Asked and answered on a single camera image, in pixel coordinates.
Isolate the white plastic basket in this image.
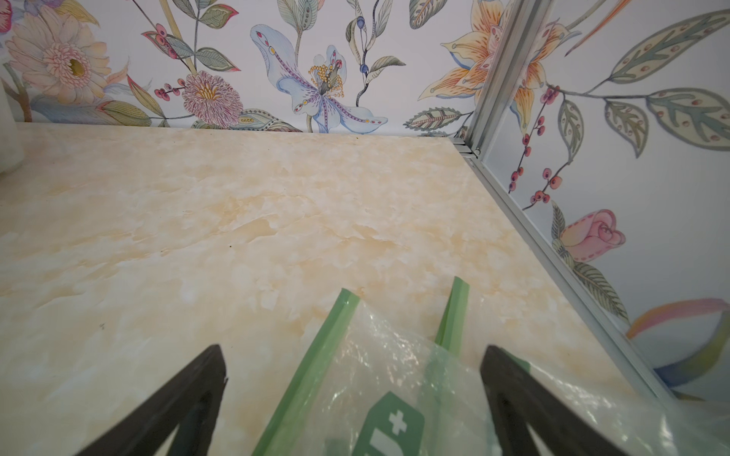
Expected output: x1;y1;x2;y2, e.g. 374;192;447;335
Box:
0;89;25;174

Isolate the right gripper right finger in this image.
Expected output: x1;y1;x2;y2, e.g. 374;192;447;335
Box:
480;345;624;455

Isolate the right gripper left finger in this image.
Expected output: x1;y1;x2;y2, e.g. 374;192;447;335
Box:
79;344;227;455

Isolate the zip-top bag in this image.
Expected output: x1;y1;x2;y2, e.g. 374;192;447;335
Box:
254;279;729;455

